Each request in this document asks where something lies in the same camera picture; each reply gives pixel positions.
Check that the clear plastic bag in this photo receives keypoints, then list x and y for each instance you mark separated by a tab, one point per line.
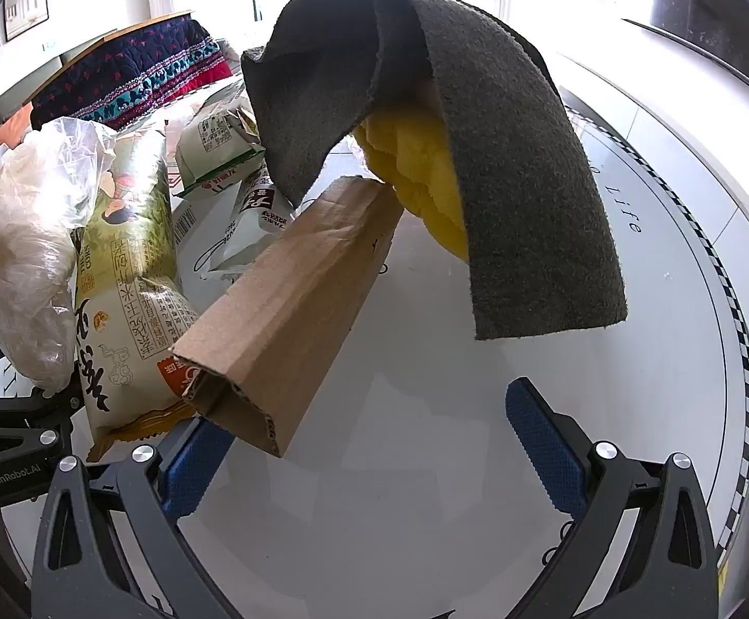
20	251

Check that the grey scouring cloth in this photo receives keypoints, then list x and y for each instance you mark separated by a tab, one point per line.
510	174

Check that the orange cushion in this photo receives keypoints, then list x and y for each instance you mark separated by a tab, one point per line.
13	126

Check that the white wrapper with dark label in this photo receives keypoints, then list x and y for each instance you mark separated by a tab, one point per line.
245	232

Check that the yellow sponge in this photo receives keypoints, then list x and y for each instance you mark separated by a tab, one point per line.
419	161

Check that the table with patterned quilt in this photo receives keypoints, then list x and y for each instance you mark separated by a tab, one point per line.
129	71

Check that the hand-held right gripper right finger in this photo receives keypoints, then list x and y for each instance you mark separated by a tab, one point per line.
542	445

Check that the green sofa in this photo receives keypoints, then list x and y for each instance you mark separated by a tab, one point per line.
26	80

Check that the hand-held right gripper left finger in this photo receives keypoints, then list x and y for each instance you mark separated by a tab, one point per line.
191	471

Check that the green snack packet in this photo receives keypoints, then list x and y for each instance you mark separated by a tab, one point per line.
136	238

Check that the white green food wrapper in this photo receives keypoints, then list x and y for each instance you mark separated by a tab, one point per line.
210	142

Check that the brown cardboard piece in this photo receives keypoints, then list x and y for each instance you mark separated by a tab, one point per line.
284	309

